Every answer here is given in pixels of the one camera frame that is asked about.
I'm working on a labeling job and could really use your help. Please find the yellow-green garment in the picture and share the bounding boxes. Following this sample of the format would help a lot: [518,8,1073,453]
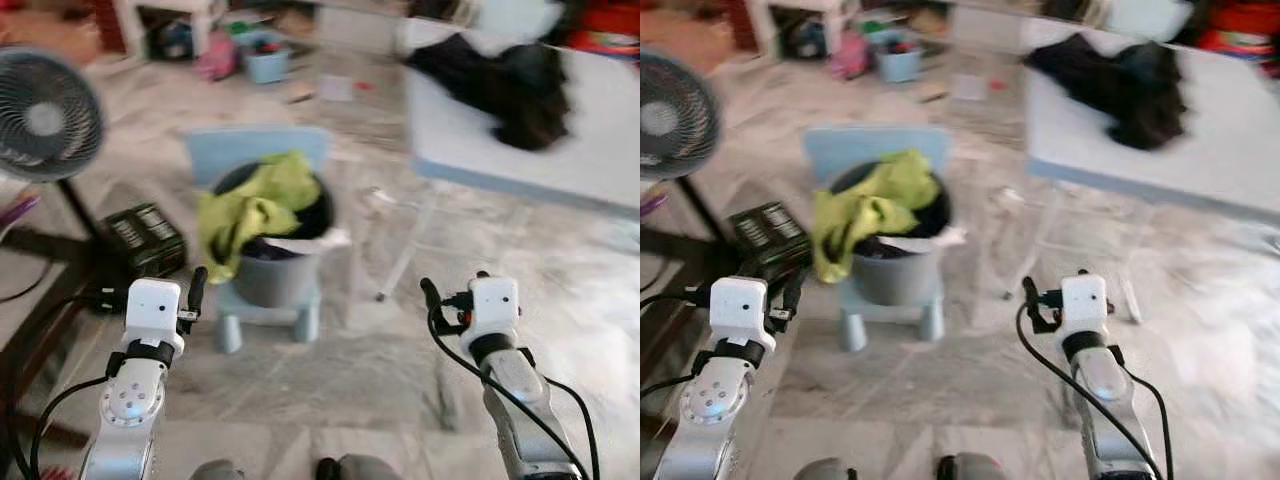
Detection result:
[812,148,941,284]
[195,150,323,286]

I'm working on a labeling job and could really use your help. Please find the black box white lettering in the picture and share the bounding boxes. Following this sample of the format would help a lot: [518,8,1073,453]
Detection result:
[728,200,813,276]
[103,203,189,281]

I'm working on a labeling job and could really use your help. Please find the grey laundry bucket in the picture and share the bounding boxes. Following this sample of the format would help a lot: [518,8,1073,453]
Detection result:
[835,165,956,309]
[210,165,339,311]

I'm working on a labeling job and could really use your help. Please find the white crumpled sheet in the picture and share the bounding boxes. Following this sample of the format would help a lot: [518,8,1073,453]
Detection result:
[885,228,969,256]
[265,228,353,259]

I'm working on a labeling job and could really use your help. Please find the light blue child chair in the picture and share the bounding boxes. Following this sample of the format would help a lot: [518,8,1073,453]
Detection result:
[183,125,333,357]
[803,125,951,353]

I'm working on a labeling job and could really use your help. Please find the grey robot left leg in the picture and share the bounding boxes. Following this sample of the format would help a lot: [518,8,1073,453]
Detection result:
[190,458,246,480]
[795,458,861,480]

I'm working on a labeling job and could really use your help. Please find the grey robot leg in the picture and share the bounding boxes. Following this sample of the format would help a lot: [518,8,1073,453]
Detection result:
[935,452,1011,480]
[795,458,861,480]
[318,455,401,480]
[190,458,246,480]

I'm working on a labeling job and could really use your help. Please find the grey robot right leg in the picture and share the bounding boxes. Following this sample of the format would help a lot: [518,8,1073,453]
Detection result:
[935,452,1011,480]
[318,455,401,480]

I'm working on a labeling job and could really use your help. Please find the dark jacket grey lining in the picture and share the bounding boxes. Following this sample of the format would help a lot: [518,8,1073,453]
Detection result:
[1100,40,1191,153]
[485,40,573,153]

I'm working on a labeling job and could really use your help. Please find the white folding table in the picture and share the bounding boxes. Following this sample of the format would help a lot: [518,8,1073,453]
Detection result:
[1022,20,1280,216]
[405,20,641,216]

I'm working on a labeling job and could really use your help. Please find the pink bag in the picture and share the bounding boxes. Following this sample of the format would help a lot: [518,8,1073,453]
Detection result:
[830,30,871,81]
[195,30,239,83]

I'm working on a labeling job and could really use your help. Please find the blue toy bin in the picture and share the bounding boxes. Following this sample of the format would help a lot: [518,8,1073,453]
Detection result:
[235,28,293,86]
[870,28,926,84]

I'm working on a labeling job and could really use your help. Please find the pale blue plastic chair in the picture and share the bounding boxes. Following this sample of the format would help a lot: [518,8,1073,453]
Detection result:
[1090,0,1196,41]
[470,0,561,41]

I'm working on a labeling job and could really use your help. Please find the red bag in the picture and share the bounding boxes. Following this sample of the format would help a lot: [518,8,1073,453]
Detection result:
[1195,0,1280,56]
[570,0,641,56]

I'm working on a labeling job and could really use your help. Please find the small white table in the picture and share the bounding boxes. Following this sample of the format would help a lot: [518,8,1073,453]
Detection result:
[745,0,851,56]
[110,0,226,61]

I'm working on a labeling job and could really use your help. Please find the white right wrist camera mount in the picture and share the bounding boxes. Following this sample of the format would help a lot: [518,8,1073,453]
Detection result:
[470,275,522,341]
[1060,273,1112,339]

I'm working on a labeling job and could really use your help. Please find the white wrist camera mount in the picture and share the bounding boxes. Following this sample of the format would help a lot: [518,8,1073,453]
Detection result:
[1060,273,1112,339]
[470,275,522,341]
[710,277,769,351]
[125,278,184,351]

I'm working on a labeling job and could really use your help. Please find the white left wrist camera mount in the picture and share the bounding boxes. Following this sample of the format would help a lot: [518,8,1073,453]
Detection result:
[710,277,769,351]
[125,278,184,351]

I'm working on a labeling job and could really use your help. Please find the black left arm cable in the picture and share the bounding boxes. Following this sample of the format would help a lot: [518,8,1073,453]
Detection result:
[640,288,713,401]
[0,288,131,480]

